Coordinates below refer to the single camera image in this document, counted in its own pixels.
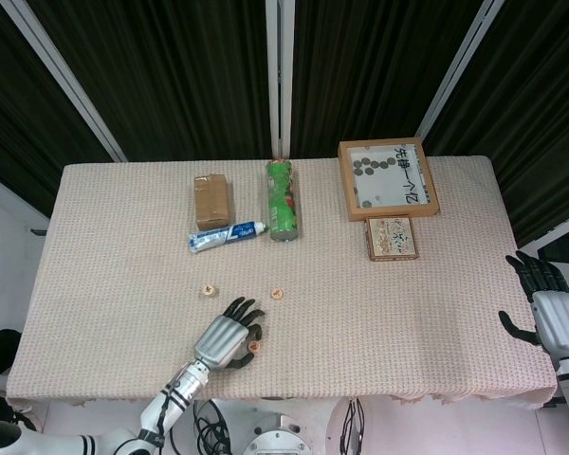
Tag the beige woven tablecloth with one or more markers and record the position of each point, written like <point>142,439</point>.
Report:
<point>360,308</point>

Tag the green chips can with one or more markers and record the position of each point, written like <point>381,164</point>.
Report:
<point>282,204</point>

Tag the black pleated curtain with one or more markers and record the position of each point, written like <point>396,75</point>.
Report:
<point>540,118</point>
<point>170,71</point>
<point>9,104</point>
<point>370,71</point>

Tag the brown taped cardboard box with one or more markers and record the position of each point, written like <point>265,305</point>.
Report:
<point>212,204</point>

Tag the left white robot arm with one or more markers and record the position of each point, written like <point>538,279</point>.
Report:
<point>180,386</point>

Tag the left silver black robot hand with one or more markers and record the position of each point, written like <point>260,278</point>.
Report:
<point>220,339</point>

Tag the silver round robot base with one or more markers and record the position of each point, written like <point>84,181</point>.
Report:
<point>277,438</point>

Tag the wooden picture frame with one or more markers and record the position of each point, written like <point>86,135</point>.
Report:
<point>389,180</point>

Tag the blue white toothpaste tube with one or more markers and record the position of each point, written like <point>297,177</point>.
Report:
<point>227,234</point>

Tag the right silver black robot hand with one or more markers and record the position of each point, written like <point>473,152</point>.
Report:
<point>562,322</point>

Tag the white metal post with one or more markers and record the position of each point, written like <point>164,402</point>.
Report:
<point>272,71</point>
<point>61,76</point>
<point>460,66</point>

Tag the brown printed card box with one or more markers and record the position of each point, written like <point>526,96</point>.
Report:
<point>392,237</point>

